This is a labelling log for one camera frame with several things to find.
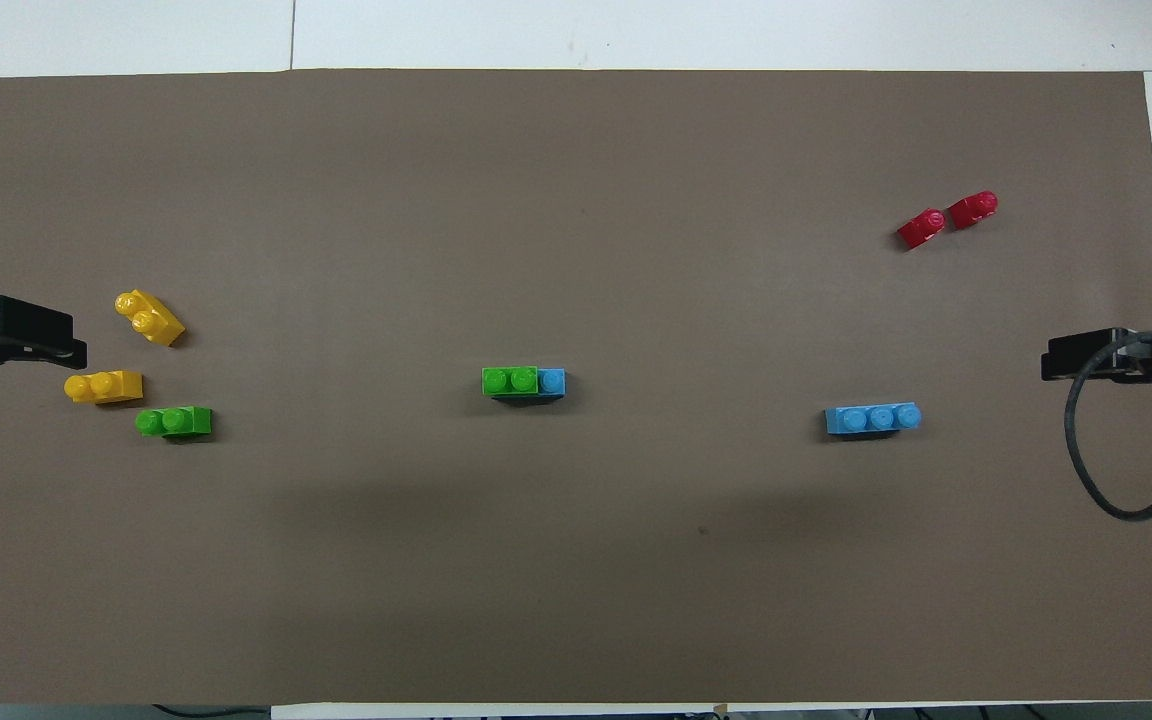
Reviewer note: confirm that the blue three-stud toy block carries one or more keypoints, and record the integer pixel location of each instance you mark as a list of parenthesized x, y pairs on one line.
[(553, 383), (871, 421)]

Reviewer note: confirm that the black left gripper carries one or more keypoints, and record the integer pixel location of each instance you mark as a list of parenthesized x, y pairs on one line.
[(21, 325)]

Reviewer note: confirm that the green two-stud toy block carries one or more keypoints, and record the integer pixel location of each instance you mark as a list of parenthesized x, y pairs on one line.
[(508, 382), (176, 422)]

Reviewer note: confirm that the brown paper table mat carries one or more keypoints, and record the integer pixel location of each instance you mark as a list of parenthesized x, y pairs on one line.
[(576, 250)]

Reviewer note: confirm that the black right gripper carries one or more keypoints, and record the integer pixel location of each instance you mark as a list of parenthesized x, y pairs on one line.
[(1136, 360)]

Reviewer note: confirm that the red one-stud toy block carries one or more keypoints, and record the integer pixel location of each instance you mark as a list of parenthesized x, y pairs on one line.
[(921, 229), (973, 210)]

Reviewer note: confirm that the yellow two-stud toy block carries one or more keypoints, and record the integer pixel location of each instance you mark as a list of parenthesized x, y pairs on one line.
[(106, 387), (151, 320)]

